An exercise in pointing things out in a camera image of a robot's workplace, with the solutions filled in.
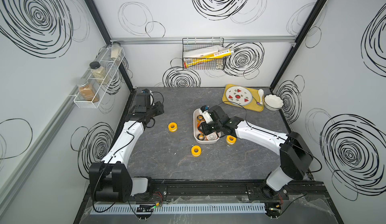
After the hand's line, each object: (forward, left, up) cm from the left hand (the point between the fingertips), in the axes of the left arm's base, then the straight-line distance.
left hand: (159, 105), depth 84 cm
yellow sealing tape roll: (-3, -6, -19) cm, 20 cm away
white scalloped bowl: (+19, -77, -17) cm, 81 cm away
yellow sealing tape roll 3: (-11, -43, -18) cm, 48 cm away
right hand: (-9, -23, -7) cm, 26 cm away
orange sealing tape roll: (-9, -31, -18) cm, 37 cm away
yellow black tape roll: (-9, -24, -19) cm, 32 cm away
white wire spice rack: (+25, +34, +7) cm, 43 cm away
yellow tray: (+24, -43, -20) cm, 53 cm away
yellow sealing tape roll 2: (-19, -21, -20) cm, 35 cm away
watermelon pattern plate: (+27, -54, -18) cm, 63 cm away
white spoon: (+29, -71, -17) cm, 79 cm away
